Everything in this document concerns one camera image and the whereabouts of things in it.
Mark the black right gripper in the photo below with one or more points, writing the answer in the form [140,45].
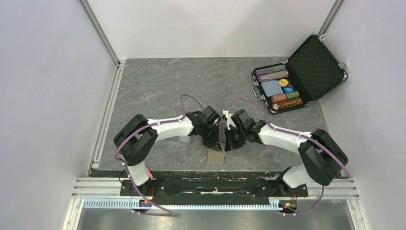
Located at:
[230,144]

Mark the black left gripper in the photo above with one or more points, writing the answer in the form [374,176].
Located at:
[214,142]

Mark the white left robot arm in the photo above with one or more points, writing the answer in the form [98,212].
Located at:
[137,137]

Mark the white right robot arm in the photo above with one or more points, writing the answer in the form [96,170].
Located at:
[322,158]

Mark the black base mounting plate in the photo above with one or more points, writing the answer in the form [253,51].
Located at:
[217,188]

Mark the poker chips in case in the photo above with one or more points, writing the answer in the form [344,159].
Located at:
[278,88]

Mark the black poker chip case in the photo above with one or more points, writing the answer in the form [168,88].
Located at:
[315,68]

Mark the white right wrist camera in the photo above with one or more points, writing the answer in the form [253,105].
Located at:
[227,117]

